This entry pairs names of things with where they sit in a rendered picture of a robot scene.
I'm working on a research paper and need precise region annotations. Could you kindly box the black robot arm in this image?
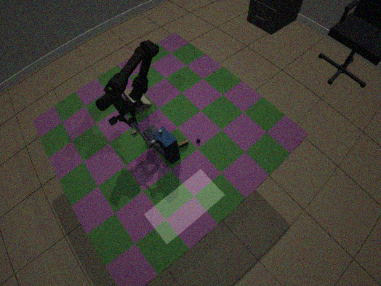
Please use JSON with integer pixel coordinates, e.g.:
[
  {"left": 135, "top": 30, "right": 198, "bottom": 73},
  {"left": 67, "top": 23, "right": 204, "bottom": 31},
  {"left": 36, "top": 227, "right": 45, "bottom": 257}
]
[{"left": 96, "top": 40, "right": 159, "bottom": 116}]

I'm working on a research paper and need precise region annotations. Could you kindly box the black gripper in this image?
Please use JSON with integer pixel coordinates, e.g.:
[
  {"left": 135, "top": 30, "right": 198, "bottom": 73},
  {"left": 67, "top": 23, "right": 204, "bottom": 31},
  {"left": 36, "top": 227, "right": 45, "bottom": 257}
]
[{"left": 108, "top": 98, "right": 143, "bottom": 128}]

